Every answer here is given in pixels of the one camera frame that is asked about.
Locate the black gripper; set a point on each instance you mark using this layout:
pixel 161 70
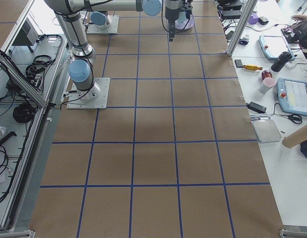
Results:
pixel 171 14

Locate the lavender round plate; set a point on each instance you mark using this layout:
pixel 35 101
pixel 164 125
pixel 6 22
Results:
pixel 186 25

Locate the black phone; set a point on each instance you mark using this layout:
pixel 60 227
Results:
pixel 238 63

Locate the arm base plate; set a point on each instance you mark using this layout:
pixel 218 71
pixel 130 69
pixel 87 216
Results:
pixel 112 29
pixel 96 98

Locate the far blue teach pendant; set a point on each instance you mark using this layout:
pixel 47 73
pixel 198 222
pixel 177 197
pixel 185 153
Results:
pixel 274 46

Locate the mint green faceted cup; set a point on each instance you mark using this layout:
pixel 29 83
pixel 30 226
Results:
pixel 182 17

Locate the blue teach pendant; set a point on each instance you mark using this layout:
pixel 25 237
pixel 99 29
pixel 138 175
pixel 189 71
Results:
pixel 274 46
pixel 292 96

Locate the black power adapter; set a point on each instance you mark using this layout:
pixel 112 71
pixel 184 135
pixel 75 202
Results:
pixel 256 107

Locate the aluminium frame post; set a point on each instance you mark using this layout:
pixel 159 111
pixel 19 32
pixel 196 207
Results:
pixel 248 8

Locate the grey control box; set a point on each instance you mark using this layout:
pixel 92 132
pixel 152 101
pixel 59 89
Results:
pixel 27 36

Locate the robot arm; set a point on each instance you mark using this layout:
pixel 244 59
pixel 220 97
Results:
pixel 81 69
pixel 101 19

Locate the cardboard tube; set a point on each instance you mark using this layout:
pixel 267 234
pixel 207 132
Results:
pixel 296 137

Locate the red apple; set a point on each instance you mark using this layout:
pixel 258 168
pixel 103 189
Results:
pixel 265 74

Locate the near blue teach pendant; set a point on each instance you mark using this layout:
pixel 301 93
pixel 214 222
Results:
pixel 292 96

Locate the purple plastic box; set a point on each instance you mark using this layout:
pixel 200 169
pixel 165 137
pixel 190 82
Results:
pixel 253 19

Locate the black water bottle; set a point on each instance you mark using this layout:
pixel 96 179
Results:
pixel 280 62

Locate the black handled scissors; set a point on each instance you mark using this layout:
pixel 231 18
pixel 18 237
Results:
pixel 294 118

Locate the metal tray tin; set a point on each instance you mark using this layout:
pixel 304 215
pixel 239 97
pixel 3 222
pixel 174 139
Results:
pixel 265 128

